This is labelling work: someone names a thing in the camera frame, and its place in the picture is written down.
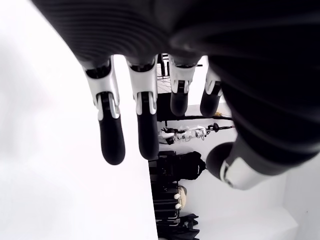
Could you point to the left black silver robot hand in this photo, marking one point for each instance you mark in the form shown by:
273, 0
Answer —
225, 37

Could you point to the small yellow object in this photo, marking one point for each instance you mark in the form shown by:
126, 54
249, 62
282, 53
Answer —
218, 114

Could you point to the black cabinet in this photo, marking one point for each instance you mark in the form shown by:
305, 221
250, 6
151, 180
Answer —
165, 106

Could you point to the black backpack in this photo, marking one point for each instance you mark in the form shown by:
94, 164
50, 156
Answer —
190, 166

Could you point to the beige white sneaker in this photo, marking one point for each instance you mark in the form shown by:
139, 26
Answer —
182, 196

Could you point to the black fabric pile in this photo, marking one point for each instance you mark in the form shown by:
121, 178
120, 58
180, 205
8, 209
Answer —
180, 226

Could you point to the black gantry frame with casters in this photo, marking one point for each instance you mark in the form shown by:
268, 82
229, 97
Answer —
200, 119

